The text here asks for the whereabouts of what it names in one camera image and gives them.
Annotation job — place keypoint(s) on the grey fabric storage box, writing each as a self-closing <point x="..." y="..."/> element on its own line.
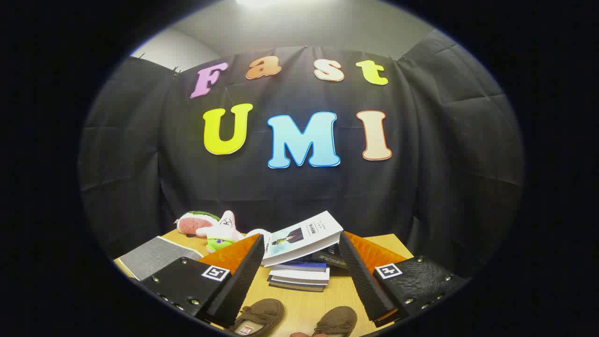
<point x="152" y="256"/>

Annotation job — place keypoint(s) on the blue cover book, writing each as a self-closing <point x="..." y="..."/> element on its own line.
<point x="302" y="266"/>

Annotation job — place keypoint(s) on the pink starfish plush toy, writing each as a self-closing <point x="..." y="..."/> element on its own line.
<point x="223" y="230"/>

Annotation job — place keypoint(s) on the black backdrop cloth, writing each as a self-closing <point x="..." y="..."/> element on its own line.
<point x="290" y="192"/>

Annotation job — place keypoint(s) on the black cover book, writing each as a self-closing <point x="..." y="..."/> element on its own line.
<point x="330" y="258"/>

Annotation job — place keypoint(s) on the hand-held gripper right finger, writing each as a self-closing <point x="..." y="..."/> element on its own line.
<point x="365" y="285"/>

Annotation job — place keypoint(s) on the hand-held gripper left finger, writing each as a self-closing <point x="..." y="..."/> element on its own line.
<point x="234" y="290"/>

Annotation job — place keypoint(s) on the watermelon slice plush toy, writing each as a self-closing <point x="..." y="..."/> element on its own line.
<point x="194" y="222"/>

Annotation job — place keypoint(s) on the large white cover book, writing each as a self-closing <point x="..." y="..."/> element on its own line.
<point x="304" y="238"/>

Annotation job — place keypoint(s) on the thick white book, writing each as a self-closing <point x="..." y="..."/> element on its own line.
<point x="299" y="275"/>

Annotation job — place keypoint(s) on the white round plush toy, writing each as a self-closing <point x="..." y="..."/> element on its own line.
<point x="259" y="233"/>

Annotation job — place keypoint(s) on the brown fuzzy shoe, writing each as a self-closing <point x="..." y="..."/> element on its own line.
<point x="262" y="311"/>
<point x="338" y="320"/>

